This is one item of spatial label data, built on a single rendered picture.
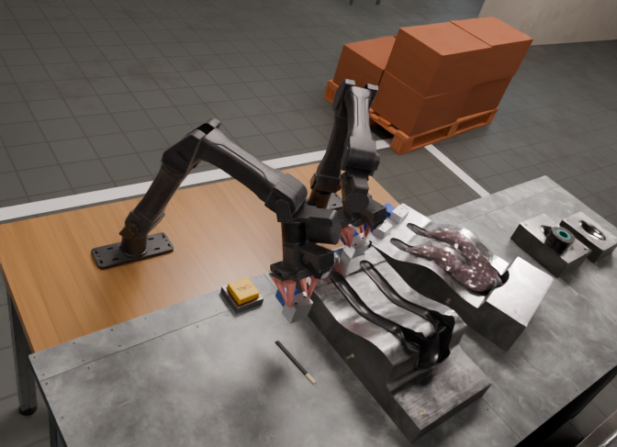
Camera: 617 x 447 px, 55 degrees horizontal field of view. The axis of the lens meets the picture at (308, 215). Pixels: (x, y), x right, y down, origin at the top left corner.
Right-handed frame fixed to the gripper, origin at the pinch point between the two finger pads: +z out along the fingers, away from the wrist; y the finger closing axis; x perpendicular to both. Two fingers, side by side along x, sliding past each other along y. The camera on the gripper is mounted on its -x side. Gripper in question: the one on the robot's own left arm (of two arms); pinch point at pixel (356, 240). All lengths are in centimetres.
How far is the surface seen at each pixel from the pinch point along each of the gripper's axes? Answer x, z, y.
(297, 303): -14.8, -3.4, -28.0
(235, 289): 5.1, 1.6, -34.3
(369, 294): -11.7, 8.3, -5.4
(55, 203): 162, 37, -52
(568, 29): 287, 105, 514
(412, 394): -36.8, 17.0, -13.9
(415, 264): -6.9, 11.7, 14.7
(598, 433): -59, 41, 27
